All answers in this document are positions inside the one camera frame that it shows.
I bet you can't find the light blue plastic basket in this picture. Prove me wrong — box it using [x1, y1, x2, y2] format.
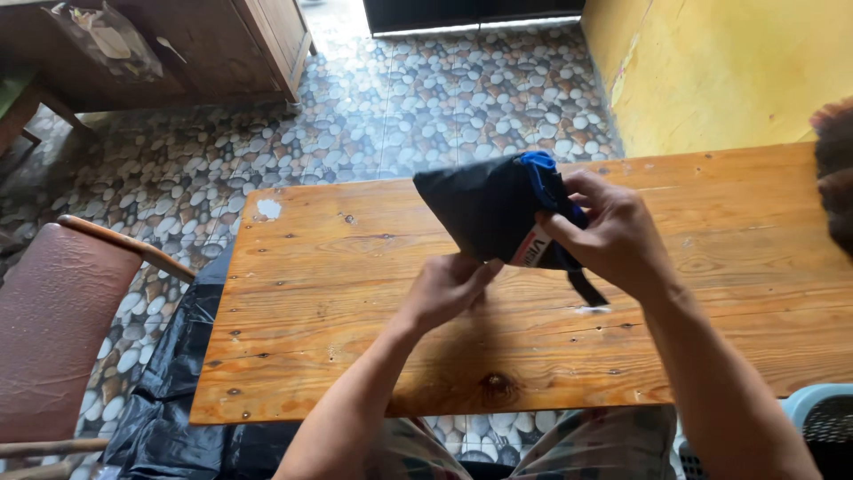
[676, 383, 853, 480]

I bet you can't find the clear plastic bag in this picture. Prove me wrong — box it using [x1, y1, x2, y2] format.
[41, 2, 165, 84]

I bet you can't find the green topped wooden table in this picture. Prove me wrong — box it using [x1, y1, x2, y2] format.
[0, 70, 91, 157]

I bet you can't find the brown padded wooden chair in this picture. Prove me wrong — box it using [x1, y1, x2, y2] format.
[0, 214, 197, 480]

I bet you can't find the dark door threshold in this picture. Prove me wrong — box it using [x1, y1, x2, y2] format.
[363, 0, 587, 36]

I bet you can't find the person's left hand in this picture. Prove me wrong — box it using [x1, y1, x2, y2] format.
[404, 252, 505, 331]

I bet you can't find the brown wooden cabinet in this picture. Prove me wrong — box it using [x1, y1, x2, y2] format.
[0, 0, 318, 113]

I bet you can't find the person's right hand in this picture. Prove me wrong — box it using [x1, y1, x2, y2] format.
[535, 169, 679, 302]

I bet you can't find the black plastic sheet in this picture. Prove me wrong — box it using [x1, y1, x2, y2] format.
[99, 243, 301, 480]

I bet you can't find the black and blue garment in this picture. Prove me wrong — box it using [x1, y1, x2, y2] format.
[412, 151, 610, 309]

